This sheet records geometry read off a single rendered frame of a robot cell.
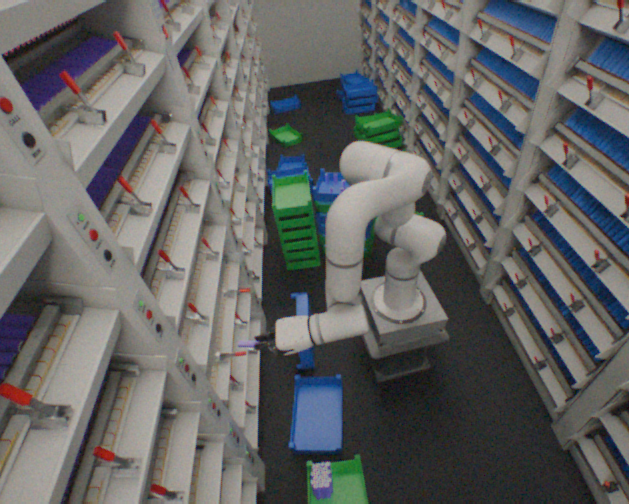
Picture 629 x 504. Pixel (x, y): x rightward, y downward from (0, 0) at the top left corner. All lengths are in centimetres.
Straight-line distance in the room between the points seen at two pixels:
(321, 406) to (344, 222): 108
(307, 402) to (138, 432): 106
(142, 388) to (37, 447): 26
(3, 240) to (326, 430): 138
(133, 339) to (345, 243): 46
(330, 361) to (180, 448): 101
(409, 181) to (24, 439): 75
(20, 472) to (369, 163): 77
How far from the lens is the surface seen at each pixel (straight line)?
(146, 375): 81
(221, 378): 122
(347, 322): 103
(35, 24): 70
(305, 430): 168
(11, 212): 58
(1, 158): 54
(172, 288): 94
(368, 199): 80
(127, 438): 77
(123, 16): 117
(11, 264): 51
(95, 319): 67
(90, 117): 76
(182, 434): 96
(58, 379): 62
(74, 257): 61
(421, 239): 117
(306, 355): 169
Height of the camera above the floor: 156
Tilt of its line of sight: 43 degrees down
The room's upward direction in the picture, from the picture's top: 9 degrees counter-clockwise
